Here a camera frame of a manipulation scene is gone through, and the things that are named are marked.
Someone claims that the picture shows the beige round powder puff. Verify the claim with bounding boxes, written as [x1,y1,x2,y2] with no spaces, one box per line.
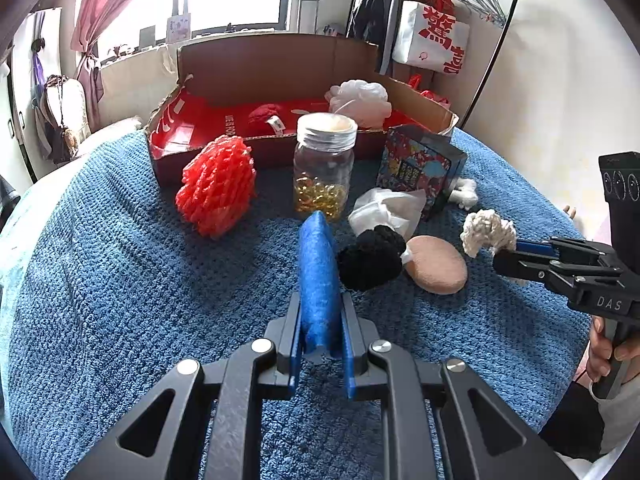
[405,235,468,295]

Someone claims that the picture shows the white cotton piece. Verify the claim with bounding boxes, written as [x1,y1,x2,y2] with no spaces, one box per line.
[448,178,478,211]

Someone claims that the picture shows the blue foam roll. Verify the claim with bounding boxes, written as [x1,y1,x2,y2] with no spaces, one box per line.
[298,211,342,359]

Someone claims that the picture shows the black fluffy scrunchie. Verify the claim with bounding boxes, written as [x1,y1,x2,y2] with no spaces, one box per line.
[336,226,407,292]

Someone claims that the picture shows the white tissue pack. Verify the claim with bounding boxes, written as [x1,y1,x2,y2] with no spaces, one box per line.
[347,188,426,240]

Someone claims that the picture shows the red foam net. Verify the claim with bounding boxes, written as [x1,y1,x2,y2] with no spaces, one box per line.
[175,136,256,238]

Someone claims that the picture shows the person right hand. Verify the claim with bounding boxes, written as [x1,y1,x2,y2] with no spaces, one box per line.
[586,316,640,384]

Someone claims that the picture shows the colourful patterned box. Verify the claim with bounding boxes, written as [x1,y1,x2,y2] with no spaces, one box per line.
[376,125,468,220]

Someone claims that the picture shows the blue knitted blanket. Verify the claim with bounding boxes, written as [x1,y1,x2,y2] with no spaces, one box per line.
[1,132,589,479]

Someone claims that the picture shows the glass jar with capsules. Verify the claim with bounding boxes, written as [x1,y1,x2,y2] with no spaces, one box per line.
[293,113,358,221]

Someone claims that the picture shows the white mesh bath pouf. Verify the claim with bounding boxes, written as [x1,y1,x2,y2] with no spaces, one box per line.
[324,79,393,129]

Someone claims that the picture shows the white bag red characters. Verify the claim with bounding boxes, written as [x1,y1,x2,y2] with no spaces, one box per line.
[392,0,470,75]

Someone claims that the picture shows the red plush item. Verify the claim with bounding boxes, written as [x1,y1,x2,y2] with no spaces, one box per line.
[246,103,285,136]

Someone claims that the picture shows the dark hanging jacket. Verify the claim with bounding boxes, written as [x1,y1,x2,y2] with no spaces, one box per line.
[346,0,402,76]

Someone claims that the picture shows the red lined cardboard box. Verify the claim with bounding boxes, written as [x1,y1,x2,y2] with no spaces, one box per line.
[145,32,458,188]

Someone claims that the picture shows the black camera box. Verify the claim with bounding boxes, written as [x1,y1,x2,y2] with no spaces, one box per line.
[599,152,640,252]

